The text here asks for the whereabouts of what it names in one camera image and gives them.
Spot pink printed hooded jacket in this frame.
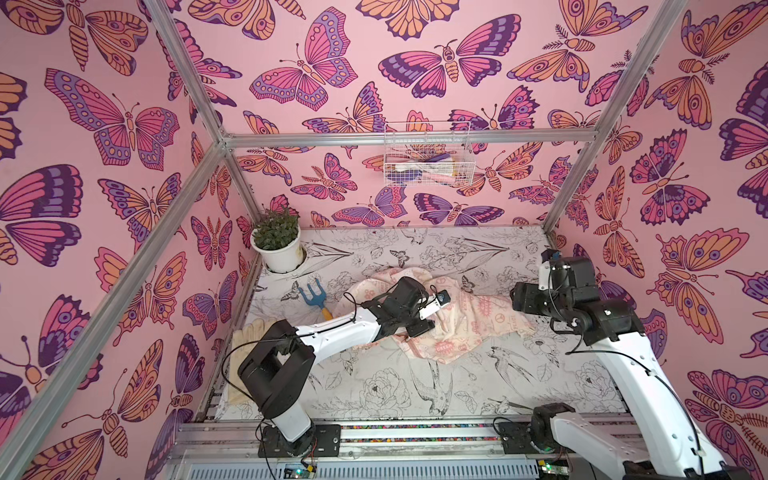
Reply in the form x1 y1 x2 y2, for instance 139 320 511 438
348 267 535 364

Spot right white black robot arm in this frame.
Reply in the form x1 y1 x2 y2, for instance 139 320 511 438
510 249 750 479

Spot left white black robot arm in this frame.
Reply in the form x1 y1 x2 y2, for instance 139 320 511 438
237 276 451 455

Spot white pot with green plant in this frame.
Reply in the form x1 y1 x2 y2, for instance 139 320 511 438
250 208 304 274

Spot beige work glove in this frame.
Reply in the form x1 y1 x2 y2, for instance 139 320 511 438
227 317 278 406

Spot green circuit board right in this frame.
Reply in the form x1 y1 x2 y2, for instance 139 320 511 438
537 459 570 480

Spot green circuit board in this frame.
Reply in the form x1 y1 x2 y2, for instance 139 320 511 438
282 464 316 480
537 459 570 480

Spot green circuit board left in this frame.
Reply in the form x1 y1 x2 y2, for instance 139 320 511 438
282 464 316 480

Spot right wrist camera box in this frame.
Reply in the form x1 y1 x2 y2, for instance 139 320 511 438
538 261 552 291

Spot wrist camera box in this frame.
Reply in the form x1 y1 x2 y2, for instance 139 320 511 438
417 290 451 320
538 261 552 291

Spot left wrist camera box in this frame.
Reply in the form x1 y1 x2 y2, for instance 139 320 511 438
417 290 451 320

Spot blue garden fork yellow handle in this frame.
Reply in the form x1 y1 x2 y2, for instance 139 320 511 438
299 279 333 321

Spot aluminium front rail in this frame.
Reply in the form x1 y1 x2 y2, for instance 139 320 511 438
170 416 649 466

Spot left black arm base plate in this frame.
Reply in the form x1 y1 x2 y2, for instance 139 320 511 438
258 424 341 459

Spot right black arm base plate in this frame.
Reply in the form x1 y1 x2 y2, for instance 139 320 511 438
493 418 569 456

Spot white wire wall basket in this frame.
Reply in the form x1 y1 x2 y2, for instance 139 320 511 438
381 130 476 188

